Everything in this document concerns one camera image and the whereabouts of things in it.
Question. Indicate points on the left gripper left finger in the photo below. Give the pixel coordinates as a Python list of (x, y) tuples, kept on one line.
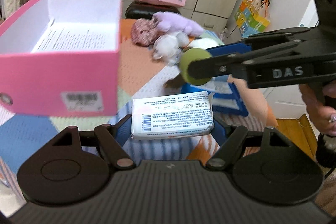
[(111, 139)]

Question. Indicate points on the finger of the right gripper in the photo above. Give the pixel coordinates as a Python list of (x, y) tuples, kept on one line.
[(265, 40), (271, 71)]

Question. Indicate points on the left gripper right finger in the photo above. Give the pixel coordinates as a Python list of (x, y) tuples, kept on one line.
[(230, 138)]

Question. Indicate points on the white tissue pack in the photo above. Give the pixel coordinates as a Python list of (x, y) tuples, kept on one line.
[(175, 116)]

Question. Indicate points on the green soft ball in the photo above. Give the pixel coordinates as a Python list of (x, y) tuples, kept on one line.
[(191, 66)]

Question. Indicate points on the blue wet wipes pack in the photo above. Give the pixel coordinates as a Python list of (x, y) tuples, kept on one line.
[(226, 99)]

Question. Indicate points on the right hand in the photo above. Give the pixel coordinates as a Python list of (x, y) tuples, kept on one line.
[(323, 117)]

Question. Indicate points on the colourful hanging gift bag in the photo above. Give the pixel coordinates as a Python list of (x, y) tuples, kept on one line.
[(252, 17)]

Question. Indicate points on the white brown plush toy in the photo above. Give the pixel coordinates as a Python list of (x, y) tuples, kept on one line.
[(203, 43)]

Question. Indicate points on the small white plush toy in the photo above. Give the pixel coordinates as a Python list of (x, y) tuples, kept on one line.
[(168, 48)]

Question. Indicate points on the purple plush toy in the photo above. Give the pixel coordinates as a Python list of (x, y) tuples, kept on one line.
[(168, 22)]

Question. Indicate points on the pink cardboard box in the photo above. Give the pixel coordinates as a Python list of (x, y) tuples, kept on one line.
[(61, 57)]

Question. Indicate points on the pink floral fabric item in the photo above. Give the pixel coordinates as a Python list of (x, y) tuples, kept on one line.
[(144, 32)]

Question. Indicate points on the black suitcase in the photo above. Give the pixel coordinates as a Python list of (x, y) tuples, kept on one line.
[(138, 10)]

